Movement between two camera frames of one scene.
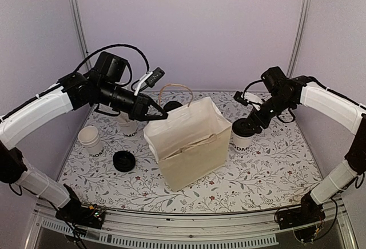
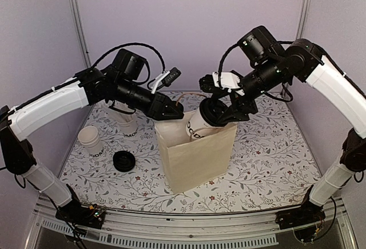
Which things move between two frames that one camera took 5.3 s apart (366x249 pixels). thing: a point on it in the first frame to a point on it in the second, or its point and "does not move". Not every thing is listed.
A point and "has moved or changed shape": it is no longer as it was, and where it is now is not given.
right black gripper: [254, 116] to [236, 109]
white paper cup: [242, 143] to [196, 127]
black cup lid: [243, 127] to [211, 111]
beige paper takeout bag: [189, 139] has moved or changed shape
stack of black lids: [123, 161] does not move
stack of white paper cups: [89, 136] does not move
